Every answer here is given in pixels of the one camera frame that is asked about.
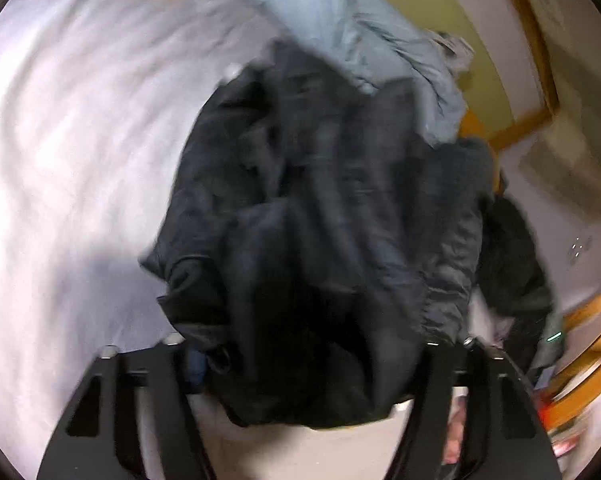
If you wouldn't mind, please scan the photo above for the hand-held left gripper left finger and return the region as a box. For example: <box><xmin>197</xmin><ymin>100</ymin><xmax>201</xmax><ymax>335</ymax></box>
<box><xmin>36</xmin><ymin>336</ymin><xmax>216</xmax><ymax>480</ymax></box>

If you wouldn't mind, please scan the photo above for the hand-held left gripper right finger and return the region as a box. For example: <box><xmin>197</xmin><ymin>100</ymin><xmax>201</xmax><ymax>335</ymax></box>
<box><xmin>387</xmin><ymin>337</ymin><xmax>563</xmax><ymax>480</ymax></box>

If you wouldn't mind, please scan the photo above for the black puffer jacket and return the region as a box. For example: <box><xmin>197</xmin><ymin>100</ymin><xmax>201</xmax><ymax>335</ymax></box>
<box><xmin>139</xmin><ymin>40</ymin><xmax>496</xmax><ymax>431</ymax></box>

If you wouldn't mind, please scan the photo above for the dark clothes pile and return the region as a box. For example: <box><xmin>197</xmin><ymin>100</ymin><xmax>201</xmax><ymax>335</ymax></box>
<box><xmin>477</xmin><ymin>192</ymin><xmax>563</xmax><ymax>371</ymax></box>

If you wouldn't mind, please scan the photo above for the grey printed bed sheet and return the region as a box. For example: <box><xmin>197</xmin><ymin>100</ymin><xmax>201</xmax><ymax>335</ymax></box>
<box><xmin>0</xmin><ymin>0</ymin><xmax>431</xmax><ymax>480</ymax></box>

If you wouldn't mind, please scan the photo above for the yellow garment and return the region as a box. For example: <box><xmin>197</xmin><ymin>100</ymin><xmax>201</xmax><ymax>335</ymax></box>
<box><xmin>457</xmin><ymin>110</ymin><xmax>506</xmax><ymax>193</ymax></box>

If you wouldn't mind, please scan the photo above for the white garment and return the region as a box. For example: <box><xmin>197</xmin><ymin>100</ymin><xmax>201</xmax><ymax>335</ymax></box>
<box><xmin>425</xmin><ymin>30</ymin><xmax>476</xmax><ymax>73</ymax></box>

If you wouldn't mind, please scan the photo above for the light blue duvet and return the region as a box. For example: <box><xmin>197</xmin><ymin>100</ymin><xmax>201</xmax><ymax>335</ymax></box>
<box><xmin>180</xmin><ymin>0</ymin><xmax>468</xmax><ymax>148</ymax></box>

